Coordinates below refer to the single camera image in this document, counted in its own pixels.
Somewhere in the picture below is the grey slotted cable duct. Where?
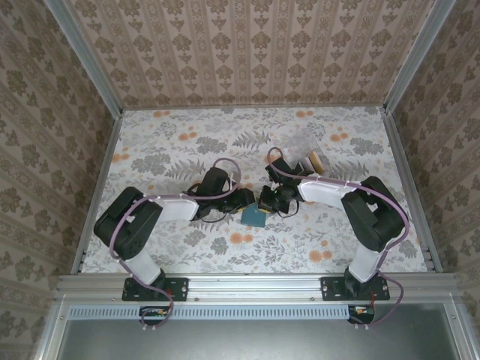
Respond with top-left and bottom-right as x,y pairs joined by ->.
69,304 -> 352,320

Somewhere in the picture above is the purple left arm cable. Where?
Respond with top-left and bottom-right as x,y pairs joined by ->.
108,157 -> 243,333

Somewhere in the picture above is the aluminium corner post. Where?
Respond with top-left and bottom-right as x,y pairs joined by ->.
382,0 -> 457,113
44,0 -> 125,117

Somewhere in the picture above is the black controller board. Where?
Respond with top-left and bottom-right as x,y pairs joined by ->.
139,305 -> 170,326
347,304 -> 376,326

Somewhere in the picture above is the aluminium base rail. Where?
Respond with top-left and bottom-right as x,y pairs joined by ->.
55,273 -> 461,301

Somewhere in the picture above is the floral patterned table mat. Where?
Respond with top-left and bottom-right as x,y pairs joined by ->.
79,106 -> 432,275

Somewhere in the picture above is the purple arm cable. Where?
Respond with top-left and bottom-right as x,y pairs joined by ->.
266,147 -> 410,331
108,157 -> 243,333

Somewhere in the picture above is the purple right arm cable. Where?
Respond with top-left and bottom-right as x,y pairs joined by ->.
266,147 -> 410,331

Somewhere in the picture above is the teal leather card holder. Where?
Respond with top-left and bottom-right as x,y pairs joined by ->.
239,205 -> 269,230

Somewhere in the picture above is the aluminium side rail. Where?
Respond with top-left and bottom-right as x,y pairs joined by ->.
70,108 -> 125,275
379,106 -> 444,275

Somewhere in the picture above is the grey sheet metal panel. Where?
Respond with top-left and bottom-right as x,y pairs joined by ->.
55,303 -> 466,360

